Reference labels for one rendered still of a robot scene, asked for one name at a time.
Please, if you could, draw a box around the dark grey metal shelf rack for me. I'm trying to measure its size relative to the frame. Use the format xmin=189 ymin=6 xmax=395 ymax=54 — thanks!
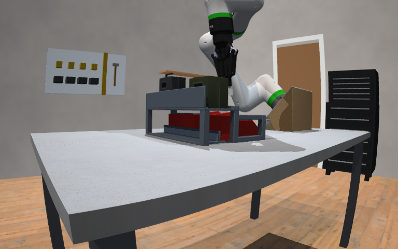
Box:
xmin=146 ymin=86 xmax=270 ymax=146

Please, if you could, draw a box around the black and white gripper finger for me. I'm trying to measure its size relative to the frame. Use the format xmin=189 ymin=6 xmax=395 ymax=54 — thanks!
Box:
xmin=221 ymin=46 xmax=238 ymax=96
xmin=211 ymin=49 xmax=225 ymax=78

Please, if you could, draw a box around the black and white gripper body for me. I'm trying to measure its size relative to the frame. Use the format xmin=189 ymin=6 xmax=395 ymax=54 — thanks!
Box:
xmin=212 ymin=33 xmax=233 ymax=58

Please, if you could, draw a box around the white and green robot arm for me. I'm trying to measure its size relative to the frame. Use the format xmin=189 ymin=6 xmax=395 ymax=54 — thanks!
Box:
xmin=199 ymin=0 xmax=285 ymax=112

